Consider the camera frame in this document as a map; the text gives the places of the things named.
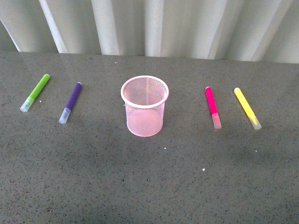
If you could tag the pink highlighter pen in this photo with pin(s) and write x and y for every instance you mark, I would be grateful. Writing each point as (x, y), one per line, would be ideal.
(213, 108)

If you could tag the purple highlighter pen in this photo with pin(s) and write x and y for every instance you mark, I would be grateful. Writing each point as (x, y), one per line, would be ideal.
(70, 104)

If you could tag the pink mesh cup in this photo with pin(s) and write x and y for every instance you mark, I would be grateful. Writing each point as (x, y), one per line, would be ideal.
(144, 98)

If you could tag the yellow highlighter pen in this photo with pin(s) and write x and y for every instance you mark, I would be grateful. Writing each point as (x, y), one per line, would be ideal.
(247, 108)

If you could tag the green highlighter pen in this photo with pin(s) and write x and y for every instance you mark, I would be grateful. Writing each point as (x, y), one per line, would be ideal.
(34, 94)

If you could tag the white pleated curtain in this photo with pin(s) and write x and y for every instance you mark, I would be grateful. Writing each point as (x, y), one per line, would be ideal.
(242, 30)

